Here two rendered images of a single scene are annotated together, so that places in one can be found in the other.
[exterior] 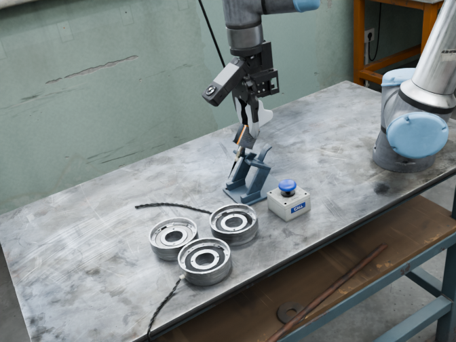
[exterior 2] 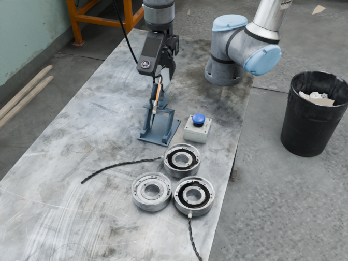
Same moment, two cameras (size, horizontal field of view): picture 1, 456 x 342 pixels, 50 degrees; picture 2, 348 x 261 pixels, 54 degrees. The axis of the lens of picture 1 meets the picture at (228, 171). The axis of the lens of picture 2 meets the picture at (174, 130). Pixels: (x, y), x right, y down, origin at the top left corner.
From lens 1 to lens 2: 0.65 m
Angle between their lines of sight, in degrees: 38
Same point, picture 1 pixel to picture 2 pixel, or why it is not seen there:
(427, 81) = (271, 24)
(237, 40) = (162, 17)
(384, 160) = (222, 80)
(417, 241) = not seen: hidden behind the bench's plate
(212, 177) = (117, 132)
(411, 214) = not seen: hidden behind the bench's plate
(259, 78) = (172, 44)
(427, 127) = (274, 54)
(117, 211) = (67, 193)
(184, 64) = not seen: outside the picture
